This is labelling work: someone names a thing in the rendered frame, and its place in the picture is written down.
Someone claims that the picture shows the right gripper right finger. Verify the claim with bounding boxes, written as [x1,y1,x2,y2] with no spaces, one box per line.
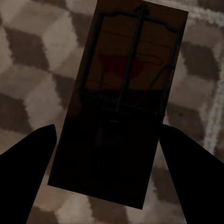
[159,124,224,224]

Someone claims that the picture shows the mousetrap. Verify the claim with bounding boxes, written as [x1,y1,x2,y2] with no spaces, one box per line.
[48,0,189,210]

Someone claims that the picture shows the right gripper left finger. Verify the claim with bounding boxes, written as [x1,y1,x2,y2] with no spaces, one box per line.
[0,124,57,224]

